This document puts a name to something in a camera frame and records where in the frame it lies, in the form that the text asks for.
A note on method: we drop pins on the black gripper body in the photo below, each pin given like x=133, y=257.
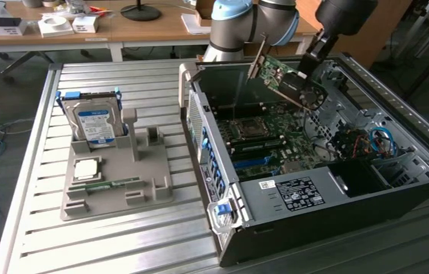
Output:
x=345, y=15

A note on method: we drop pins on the green graphics card black cooler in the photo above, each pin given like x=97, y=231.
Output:
x=272, y=71

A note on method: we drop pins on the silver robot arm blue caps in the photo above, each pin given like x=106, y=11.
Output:
x=233, y=25

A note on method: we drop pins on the wooden cabinet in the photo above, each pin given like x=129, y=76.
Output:
x=386, y=34

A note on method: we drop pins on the green motherboard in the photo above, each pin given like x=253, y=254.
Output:
x=295, y=137

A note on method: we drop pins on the open brown cardboard box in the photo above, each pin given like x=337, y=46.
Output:
x=202, y=12

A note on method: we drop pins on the metal CPU socket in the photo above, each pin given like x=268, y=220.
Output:
x=252, y=127

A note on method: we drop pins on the white paper stack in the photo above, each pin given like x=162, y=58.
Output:
x=193, y=25

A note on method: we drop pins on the installed dark RAM stick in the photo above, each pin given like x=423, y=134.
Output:
x=256, y=145

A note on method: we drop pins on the wooden desk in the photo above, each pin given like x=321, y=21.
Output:
x=142, y=31

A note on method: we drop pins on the black round lamp base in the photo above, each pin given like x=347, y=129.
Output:
x=141, y=12

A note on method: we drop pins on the grey power supply with label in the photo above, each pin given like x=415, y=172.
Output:
x=268, y=197

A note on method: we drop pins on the small white cardboard box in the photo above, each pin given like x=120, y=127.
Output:
x=85, y=25

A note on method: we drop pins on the blue case side latch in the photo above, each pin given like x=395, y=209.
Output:
x=222, y=209

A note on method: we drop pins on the open grey PC case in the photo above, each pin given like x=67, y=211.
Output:
x=313, y=228

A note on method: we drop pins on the hard disk in blue caddy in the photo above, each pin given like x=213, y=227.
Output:
x=93, y=120

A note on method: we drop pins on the grey printed parts rack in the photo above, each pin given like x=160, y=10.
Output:
x=115, y=185

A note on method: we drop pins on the silver CPU chip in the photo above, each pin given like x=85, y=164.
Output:
x=86, y=169

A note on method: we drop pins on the green RAM stick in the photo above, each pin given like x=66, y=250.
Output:
x=99, y=186

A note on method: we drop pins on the white box with black lid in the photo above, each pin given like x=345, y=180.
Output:
x=9, y=30

